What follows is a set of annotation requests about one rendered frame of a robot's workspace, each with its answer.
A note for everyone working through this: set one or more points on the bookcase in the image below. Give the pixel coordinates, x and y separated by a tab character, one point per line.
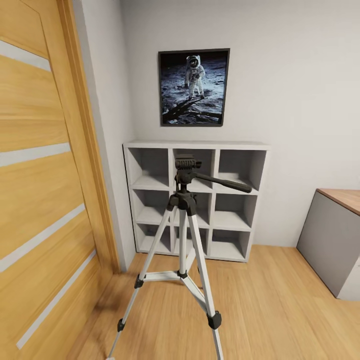
218	248

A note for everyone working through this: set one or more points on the camera tripod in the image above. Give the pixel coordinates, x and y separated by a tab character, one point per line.
186	202

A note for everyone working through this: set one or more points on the desk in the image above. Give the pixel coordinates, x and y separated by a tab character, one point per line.
330	240

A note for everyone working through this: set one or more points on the door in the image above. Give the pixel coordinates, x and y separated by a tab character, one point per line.
58	250

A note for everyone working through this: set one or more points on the painting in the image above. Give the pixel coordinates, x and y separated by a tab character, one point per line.
193	85

